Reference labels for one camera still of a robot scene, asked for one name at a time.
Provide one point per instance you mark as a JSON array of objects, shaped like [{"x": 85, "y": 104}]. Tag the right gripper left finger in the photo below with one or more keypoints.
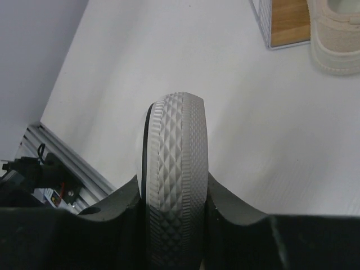
[{"x": 106, "y": 235}]

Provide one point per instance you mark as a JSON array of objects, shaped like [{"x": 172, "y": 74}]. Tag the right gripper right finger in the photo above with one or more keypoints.
[{"x": 240, "y": 236}]

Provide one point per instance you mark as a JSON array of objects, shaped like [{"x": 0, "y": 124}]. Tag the blue canvas sneaker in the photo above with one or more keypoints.
[{"x": 172, "y": 174}]

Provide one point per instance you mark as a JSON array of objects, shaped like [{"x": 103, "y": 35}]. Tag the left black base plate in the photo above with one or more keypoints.
[{"x": 26, "y": 174}]

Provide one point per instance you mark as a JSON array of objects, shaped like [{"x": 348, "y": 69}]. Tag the aluminium mounting rail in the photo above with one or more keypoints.
[{"x": 95, "y": 186}]

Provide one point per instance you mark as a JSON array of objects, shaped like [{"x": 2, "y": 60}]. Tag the white wire wooden shoe shelf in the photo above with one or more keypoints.
[{"x": 282, "y": 23}]

